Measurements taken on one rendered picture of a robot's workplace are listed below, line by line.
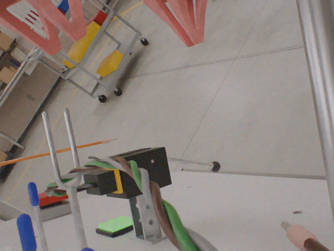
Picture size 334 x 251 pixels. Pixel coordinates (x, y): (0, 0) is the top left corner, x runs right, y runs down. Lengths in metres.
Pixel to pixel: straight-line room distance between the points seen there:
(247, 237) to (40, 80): 8.38
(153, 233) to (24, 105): 8.24
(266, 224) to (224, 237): 0.04
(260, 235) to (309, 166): 1.45
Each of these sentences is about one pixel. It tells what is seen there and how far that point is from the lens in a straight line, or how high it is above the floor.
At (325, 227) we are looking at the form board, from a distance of 0.37.
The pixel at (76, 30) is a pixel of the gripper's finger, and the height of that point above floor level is 1.23.
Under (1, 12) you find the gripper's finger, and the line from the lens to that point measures 0.40.
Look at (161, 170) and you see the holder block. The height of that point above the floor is 1.08.
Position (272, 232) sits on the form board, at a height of 1.00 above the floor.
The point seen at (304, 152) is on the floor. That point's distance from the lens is 1.88.
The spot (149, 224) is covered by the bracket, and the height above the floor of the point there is 1.05.
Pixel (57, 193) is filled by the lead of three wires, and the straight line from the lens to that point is 0.35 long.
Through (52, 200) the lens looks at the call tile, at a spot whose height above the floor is 1.10.
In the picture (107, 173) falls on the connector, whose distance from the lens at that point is 0.37.
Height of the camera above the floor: 1.27
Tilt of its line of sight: 25 degrees down
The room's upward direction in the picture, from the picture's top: 55 degrees counter-clockwise
